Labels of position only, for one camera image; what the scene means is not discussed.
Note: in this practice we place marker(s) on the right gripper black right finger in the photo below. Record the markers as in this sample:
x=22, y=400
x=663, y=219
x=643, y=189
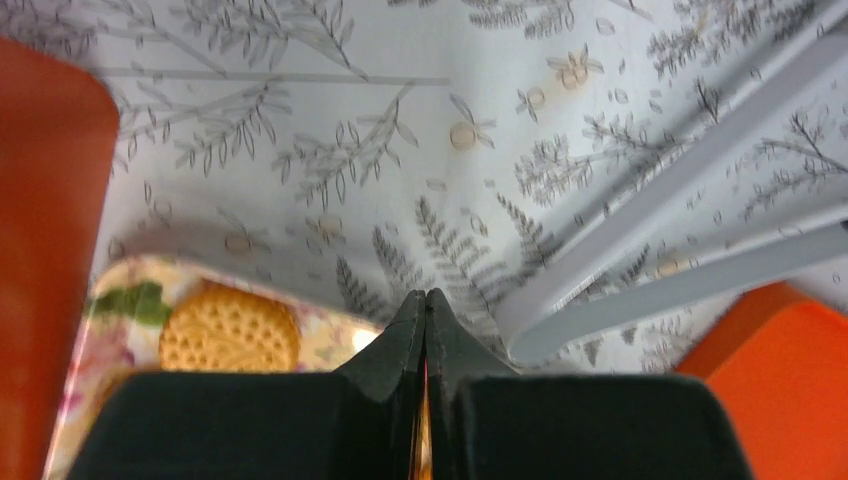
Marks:
x=490, y=422

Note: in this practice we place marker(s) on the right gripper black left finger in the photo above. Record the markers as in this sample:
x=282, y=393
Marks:
x=359, y=421

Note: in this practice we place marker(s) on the floral cookie tray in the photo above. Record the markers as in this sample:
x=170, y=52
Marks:
x=123, y=316

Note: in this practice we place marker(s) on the orange box lid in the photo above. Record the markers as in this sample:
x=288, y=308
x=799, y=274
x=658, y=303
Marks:
x=777, y=361

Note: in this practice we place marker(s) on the orange cookie box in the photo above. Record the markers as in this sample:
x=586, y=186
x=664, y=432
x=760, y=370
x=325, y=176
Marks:
x=59, y=127

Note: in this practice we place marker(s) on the round golden biscuit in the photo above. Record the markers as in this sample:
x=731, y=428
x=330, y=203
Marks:
x=221, y=329

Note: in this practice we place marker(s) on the floral table mat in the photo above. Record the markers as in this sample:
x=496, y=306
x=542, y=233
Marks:
x=355, y=150

